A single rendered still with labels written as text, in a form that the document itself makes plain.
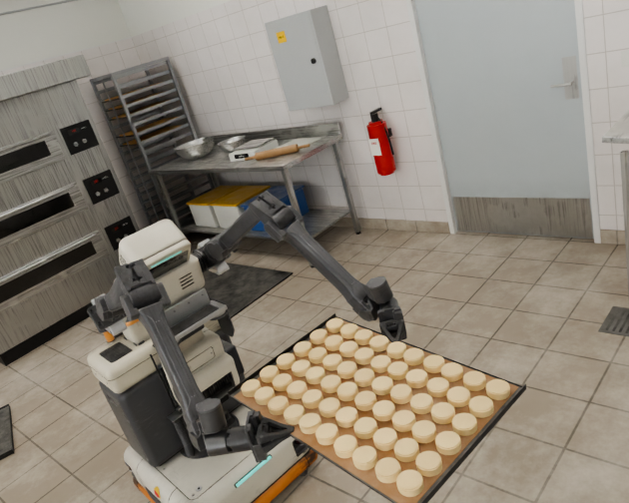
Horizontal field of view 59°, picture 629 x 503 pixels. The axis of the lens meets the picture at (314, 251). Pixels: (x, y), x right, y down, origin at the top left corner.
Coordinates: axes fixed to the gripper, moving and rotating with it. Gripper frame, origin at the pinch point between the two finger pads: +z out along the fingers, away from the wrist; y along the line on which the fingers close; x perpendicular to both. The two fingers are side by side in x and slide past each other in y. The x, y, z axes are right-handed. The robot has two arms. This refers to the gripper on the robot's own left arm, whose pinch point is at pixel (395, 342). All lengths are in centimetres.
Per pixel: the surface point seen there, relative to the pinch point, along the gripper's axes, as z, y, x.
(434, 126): -282, 20, -54
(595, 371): -91, 100, -85
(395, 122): -304, 15, -29
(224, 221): -359, 81, 140
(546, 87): -235, 0, -119
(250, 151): -326, 16, 90
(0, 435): -134, 107, 252
